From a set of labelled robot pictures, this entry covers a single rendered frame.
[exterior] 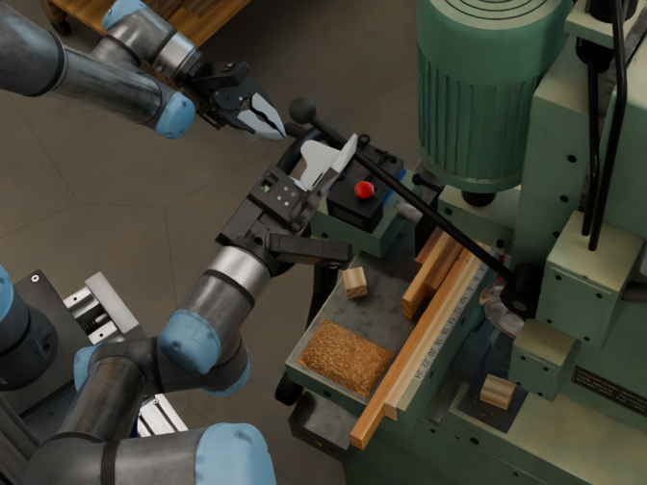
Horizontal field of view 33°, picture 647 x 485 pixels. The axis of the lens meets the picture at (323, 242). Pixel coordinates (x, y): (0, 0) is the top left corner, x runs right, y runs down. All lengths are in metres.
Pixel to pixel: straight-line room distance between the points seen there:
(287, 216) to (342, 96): 1.75
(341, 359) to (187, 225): 1.34
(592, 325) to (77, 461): 0.63
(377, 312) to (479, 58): 0.58
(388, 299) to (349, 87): 1.49
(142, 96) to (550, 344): 0.72
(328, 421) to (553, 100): 0.86
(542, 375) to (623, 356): 0.13
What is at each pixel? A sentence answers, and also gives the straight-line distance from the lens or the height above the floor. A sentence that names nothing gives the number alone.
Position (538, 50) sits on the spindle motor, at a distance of 1.24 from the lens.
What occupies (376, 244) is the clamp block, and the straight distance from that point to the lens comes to 1.70.
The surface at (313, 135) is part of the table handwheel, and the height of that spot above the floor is 0.94.
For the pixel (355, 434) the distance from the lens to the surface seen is 1.56.
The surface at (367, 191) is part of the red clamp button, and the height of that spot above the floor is 1.02.
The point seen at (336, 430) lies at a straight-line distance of 1.90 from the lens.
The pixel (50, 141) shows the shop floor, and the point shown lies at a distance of 3.17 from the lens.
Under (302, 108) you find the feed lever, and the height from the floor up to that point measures 1.32.
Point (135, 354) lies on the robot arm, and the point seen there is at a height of 1.16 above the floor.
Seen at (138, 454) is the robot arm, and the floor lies 1.45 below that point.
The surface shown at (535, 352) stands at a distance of 1.46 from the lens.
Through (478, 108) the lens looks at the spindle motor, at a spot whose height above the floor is 1.37.
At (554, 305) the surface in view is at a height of 1.21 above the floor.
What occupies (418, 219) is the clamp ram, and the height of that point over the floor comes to 0.96.
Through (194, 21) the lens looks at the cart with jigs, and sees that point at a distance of 3.10.
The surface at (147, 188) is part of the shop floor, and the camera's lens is 2.99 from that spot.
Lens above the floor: 2.38
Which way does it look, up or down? 58 degrees down
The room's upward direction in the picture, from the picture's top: 9 degrees counter-clockwise
